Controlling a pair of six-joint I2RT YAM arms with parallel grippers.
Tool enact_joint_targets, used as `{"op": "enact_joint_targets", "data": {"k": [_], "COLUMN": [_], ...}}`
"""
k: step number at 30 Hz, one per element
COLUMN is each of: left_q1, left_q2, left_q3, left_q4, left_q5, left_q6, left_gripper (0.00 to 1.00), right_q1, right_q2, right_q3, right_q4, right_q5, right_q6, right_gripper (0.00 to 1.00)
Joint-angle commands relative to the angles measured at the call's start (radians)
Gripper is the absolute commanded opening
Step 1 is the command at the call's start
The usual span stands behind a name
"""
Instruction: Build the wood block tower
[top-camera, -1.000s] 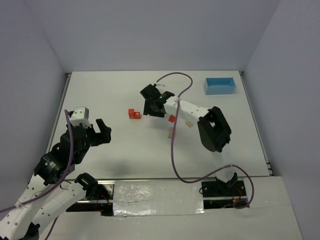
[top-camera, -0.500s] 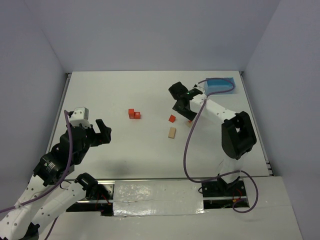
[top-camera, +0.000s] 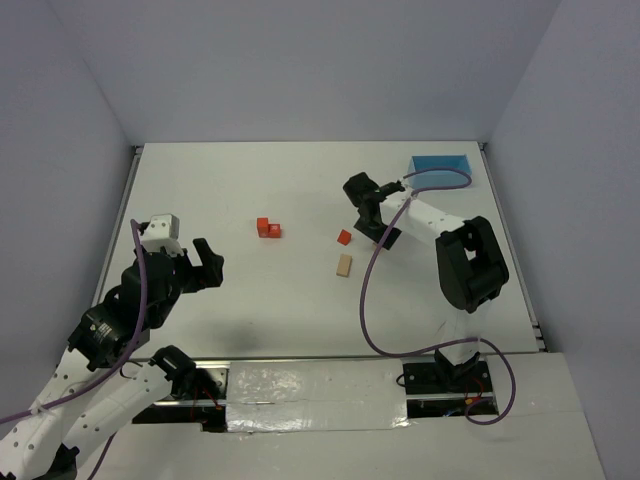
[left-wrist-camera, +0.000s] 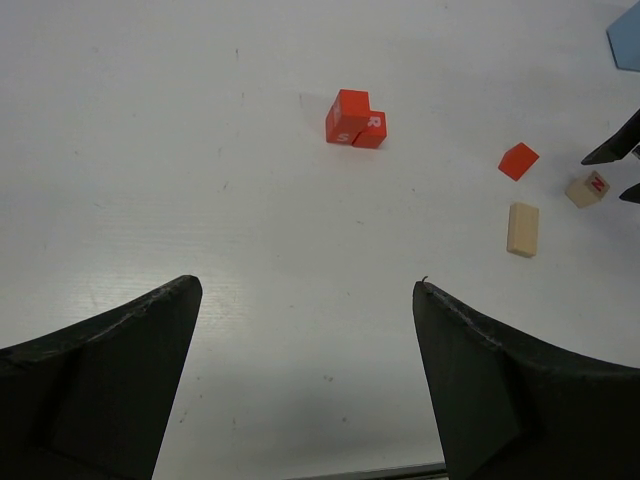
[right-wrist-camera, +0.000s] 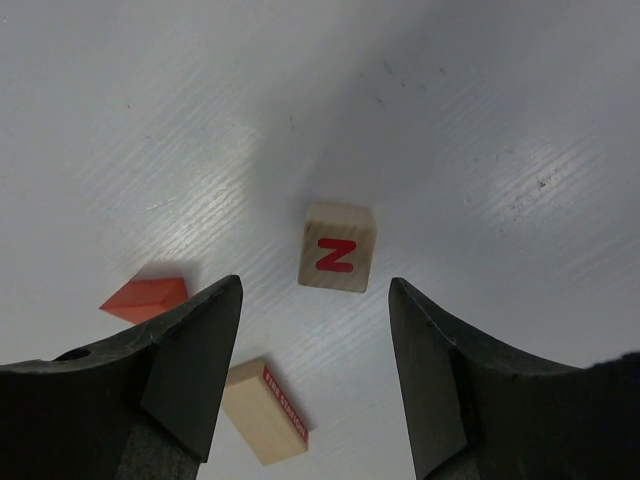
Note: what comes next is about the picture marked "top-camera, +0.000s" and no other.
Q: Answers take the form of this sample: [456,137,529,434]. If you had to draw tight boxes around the red wedge block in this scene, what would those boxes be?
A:
[337,230,352,246]

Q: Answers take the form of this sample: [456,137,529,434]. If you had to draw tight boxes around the blue plastic bin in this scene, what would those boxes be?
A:
[407,155,472,189]

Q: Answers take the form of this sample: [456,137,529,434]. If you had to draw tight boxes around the silver tape sheet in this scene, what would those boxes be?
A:
[226,359,409,433]

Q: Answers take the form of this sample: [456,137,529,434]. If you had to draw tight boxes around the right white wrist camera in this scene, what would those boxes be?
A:
[395,179,415,198]

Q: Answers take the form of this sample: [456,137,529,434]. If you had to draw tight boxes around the aluminium table rail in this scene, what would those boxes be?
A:
[478,142,549,353]
[81,144,144,313]

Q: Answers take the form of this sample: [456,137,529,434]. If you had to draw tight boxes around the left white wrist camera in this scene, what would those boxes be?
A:
[140,214,182,257]

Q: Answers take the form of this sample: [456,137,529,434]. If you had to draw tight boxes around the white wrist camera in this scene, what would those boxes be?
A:
[140,214,182,257]
[395,179,415,198]

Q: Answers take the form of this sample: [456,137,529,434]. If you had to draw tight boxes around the plain red cube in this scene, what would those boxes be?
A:
[256,217,270,238]

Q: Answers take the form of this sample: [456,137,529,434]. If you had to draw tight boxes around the left aluminium table rail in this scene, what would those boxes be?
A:
[81,144,144,313]

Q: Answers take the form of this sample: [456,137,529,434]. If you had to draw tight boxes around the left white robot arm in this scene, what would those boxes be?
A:
[1,238,224,479]

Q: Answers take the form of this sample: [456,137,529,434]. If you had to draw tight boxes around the right aluminium table rail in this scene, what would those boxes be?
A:
[478,142,549,353]

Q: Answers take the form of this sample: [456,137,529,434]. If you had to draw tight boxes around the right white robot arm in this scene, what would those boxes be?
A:
[343,172,509,388]

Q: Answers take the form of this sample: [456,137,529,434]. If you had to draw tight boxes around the natural wood rectangular block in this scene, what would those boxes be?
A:
[336,254,352,278]

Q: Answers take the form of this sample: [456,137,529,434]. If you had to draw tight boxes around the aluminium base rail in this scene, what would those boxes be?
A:
[133,359,499,434]

